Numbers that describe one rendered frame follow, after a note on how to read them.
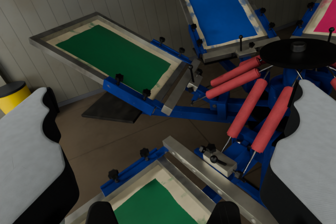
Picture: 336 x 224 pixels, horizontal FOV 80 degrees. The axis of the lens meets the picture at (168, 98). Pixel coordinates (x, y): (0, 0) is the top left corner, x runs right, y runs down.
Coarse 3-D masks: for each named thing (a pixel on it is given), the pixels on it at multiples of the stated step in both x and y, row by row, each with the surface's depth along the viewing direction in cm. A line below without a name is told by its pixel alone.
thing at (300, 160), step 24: (312, 96) 9; (288, 120) 9; (312, 120) 7; (288, 144) 6; (312, 144) 6; (288, 168) 6; (312, 168) 6; (264, 192) 6; (288, 192) 5; (312, 192) 5; (288, 216) 5; (312, 216) 5
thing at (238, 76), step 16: (240, 64) 134; (256, 64) 105; (224, 80) 117; (240, 80) 100; (256, 80) 93; (208, 96) 112; (256, 96) 91; (288, 96) 82; (240, 112) 91; (272, 112) 83; (240, 128) 90; (272, 128) 81; (256, 144) 82
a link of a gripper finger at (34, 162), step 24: (48, 96) 10; (0, 120) 8; (24, 120) 8; (48, 120) 8; (0, 144) 7; (24, 144) 7; (48, 144) 7; (0, 168) 6; (24, 168) 6; (48, 168) 6; (0, 192) 6; (24, 192) 5; (48, 192) 6; (72, 192) 7; (0, 216) 5; (24, 216) 5; (48, 216) 6
